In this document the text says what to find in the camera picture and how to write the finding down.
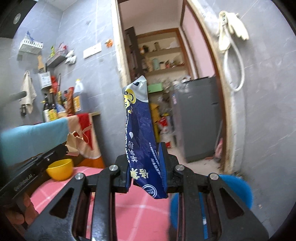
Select person's left hand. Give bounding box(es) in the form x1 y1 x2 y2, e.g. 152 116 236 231
5 193 39 230

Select yellow bowl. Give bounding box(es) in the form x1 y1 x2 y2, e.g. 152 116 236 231
46 159 74 181

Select dark wooden door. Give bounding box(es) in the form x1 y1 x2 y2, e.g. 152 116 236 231
124 27 142 82

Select door frame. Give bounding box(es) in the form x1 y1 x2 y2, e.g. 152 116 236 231
111 0 234 174

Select pink checked cloth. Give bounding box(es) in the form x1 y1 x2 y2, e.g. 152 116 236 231
30 166 176 241

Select white plastic basket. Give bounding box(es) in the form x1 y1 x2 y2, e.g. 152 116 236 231
18 38 43 54

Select green box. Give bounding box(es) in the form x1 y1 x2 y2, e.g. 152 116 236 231
147 83 163 93

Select beige hanging towel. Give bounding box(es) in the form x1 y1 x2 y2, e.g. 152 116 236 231
20 71 37 114

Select white utensil holder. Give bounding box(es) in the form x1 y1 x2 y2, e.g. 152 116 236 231
38 71 52 90

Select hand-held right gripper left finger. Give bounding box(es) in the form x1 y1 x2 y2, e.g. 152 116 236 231
24 155 134 241

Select grey washing machine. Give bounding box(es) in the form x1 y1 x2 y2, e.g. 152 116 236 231
170 76 223 163

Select blue snack wrapper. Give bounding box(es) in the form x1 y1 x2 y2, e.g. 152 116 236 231
122 75 169 200

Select white hose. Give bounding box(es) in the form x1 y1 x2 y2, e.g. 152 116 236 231
223 44 245 92

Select red beige towel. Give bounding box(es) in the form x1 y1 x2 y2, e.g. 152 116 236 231
67 113 105 168

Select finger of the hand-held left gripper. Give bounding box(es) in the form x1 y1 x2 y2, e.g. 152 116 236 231
43 144 69 167

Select grey wall shelf rack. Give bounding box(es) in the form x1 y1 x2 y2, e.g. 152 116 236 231
46 54 70 68

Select large cooking oil bottle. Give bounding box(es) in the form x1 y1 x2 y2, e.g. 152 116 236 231
73 79 87 114

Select red white bag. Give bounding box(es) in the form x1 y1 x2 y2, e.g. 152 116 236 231
158 116 174 149

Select teal brown cloth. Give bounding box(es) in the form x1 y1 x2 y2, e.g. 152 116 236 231
0 118 70 167

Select white crumpled plastic bag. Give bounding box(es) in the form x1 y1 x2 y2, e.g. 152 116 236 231
65 50 77 65

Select black-handled wok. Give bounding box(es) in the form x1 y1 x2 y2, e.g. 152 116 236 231
0 91 27 107

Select blue plastic bucket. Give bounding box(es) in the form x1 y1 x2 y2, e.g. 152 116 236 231
170 174 253 241

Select pile of plastic bags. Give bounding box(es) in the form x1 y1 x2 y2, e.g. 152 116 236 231
159 79 182 116

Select wooden shelving unit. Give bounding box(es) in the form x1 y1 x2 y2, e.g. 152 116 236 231
136 28 192 79

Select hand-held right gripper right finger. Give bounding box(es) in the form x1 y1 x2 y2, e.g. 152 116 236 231
158 142 270 241

